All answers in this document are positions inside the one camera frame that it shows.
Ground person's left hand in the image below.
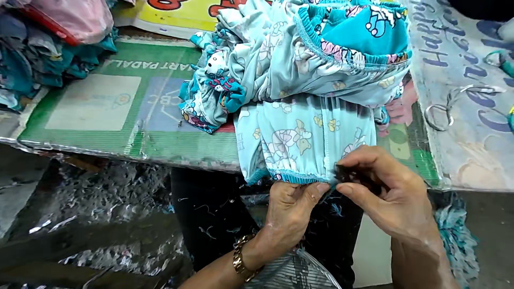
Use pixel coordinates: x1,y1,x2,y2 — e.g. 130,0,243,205
265,181,331,255

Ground person's right hand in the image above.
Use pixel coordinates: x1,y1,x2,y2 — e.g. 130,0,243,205
336,145,436,246

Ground small dark thread snips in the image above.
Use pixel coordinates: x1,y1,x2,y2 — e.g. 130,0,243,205
334,164,360,186

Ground light teal cartoon print garment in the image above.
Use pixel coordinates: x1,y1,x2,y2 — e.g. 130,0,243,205
179,0,413,186

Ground person's right forearm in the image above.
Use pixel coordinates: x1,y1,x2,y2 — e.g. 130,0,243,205
390,231,462,289

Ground person's left forearm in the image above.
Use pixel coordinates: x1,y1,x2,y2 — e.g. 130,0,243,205
178,237,278,289

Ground pale flat panel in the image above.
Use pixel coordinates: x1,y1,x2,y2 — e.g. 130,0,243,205
352,213,393,289

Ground white banner with blue lettering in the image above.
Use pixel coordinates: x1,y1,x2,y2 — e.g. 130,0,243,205
406,0,514,191

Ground metal scissors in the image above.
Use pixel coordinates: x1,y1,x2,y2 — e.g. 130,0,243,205
424,84,506,132

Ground heap of teal fabric scraps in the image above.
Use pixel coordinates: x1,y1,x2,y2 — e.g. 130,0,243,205
433,192,480,289

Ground green printed tarpaulin sheet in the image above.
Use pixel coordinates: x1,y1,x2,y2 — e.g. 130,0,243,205
17,38,452,191

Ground teal and white fabric piece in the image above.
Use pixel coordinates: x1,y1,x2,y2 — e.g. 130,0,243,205
483,50,514,78

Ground heap of grey fabric clippings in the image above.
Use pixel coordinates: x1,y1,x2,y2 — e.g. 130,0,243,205
28,158,189,277

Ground black rounded object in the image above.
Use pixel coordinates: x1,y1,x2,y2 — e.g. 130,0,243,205
447,0,514,22

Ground yellow poster with red print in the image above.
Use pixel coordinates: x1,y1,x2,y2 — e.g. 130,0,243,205
112,0,274,40

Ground pink plastic bag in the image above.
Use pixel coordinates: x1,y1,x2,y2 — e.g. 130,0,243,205
18,0,115,46

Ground pile of teal garments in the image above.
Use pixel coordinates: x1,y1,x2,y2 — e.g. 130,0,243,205
0,0,119,113

